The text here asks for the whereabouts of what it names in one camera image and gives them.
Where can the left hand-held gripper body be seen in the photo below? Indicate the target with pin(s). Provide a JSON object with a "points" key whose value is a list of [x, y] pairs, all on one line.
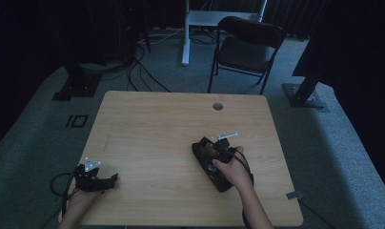
{"points": [[87, 179]]}

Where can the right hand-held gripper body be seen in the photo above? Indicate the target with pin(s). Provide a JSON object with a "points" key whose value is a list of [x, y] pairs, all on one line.
{"points": [[219, 149]]}

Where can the person's left hand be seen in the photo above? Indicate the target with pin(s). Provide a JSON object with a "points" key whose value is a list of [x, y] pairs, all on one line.
{"points": [[82, 197]]}

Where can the person's right hand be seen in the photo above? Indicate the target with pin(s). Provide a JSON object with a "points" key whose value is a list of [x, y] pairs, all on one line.
{"points": [[235, 171]]}

